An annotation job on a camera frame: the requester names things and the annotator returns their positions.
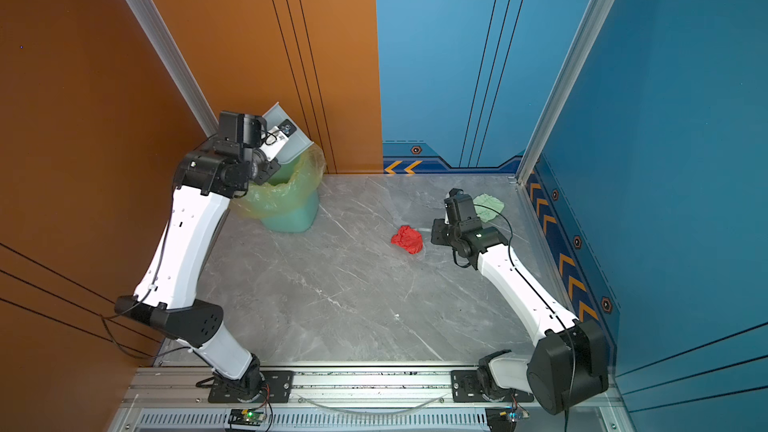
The right aluminium corner post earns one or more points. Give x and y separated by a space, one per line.
583 41

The green trash bin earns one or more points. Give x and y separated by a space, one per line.
298 209

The circuit board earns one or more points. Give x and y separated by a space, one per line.
249 419
505 419

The yellow plastic bin liner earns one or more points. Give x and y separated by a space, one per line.
262 201

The left circuit board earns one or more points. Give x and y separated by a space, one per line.
249 419

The left aluminium corner post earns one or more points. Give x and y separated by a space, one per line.
160 37

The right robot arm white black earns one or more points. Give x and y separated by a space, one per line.
569 363

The grey-blue dustpan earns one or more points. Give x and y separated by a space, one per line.
275 116

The aluminium corner post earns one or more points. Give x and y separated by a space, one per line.
160 37
583 41

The red paper scrap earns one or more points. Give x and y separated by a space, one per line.
409 239

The aluminium mounting rail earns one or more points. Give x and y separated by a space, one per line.
338 397

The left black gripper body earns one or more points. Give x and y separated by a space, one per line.
262 171

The right circuit board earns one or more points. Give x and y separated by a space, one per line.
505 419

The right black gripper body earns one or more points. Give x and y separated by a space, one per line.
444 234

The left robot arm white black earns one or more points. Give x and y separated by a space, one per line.
205 182

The light green paper scrap far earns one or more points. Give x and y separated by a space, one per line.
488 207

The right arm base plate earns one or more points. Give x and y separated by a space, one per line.
477 385

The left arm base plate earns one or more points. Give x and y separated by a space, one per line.
255 387

